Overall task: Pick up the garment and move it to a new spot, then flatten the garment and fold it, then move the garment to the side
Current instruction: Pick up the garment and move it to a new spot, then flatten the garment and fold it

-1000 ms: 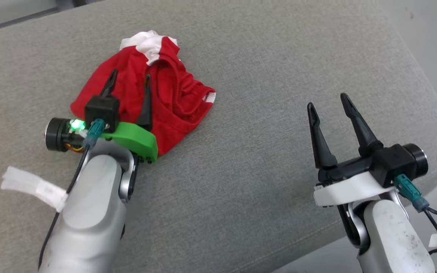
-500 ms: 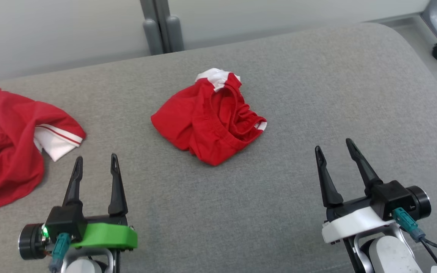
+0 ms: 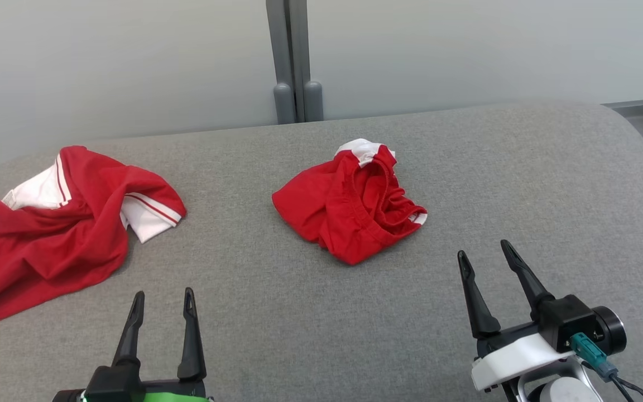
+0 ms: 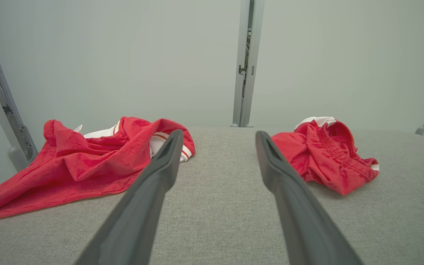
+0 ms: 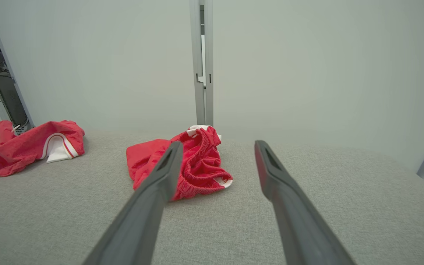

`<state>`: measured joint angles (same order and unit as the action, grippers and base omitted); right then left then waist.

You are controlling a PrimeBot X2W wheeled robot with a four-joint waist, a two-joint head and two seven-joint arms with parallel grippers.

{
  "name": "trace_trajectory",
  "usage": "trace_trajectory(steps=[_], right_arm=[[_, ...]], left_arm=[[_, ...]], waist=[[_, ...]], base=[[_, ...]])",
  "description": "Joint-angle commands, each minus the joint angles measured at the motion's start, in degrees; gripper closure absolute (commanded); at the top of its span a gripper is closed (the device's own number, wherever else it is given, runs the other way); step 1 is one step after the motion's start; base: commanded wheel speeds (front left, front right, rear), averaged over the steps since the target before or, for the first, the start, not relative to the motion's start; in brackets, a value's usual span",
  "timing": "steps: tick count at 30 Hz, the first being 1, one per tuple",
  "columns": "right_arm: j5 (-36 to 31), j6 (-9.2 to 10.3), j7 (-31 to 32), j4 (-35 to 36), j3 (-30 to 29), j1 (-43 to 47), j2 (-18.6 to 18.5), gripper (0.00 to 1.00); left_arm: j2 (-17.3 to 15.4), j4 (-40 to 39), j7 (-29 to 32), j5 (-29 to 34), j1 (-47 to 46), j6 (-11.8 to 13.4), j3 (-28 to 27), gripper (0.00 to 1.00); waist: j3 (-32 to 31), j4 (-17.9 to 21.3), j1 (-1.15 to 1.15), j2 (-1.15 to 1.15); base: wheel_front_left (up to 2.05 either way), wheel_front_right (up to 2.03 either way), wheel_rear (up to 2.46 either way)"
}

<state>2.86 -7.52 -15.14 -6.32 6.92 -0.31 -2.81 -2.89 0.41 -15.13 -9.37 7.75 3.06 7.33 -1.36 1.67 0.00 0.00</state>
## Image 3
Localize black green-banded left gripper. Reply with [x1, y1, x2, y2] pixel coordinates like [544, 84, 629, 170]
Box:
[52, 288, 214, 402]

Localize teal plug black cable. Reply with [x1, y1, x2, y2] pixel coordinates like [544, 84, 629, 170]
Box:
[570, 333, 643, 402]

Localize black white-banded right gripper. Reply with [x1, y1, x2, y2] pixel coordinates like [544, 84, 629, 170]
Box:
[458, 240, 579, 393]

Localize red shorts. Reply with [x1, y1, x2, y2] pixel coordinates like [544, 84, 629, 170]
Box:
[272, 138, 428, 266]

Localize red white-sleeved jersey shirt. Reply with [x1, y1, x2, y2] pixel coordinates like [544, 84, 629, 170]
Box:
[0, 145, 187, 333]

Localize grey partition post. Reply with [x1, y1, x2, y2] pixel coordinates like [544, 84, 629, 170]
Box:
[266, 0, 324, 125]

